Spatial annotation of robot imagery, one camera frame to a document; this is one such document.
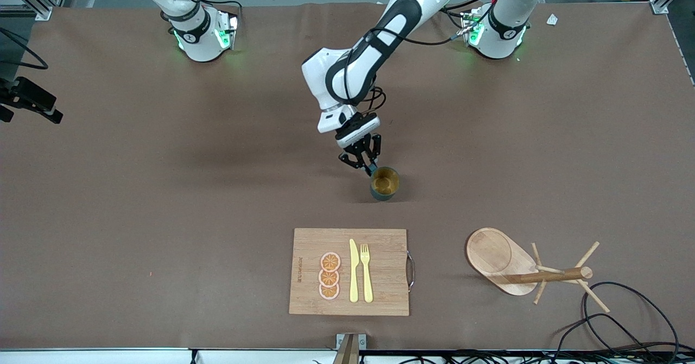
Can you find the yellow plastic knife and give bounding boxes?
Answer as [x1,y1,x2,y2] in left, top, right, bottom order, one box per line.
[349,239,359,303]

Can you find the metal bracket with brown bar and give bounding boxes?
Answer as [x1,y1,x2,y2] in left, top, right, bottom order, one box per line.
[332,333,367,364]

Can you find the yellow plastic fork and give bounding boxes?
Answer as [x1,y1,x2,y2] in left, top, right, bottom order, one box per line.
[360,243,374,303]

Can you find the wooden cutting board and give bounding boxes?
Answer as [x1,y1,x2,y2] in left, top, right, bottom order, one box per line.
[289,228,416,317]

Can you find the black looped cable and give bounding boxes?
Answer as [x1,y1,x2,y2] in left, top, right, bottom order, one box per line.
[583,281,680,364]
[554,313,660,364]

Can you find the black cable bundle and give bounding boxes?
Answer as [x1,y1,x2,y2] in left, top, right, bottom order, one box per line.
[364,349,695,364]

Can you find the dark green ribbed cup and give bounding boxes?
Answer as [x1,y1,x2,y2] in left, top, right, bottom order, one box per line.
[370,166,401,202]

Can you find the wooden mug rack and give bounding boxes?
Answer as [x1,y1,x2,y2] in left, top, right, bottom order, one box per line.
[466,227,610,313]

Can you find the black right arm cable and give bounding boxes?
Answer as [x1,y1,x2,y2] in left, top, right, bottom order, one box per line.
[0,27,49,70]

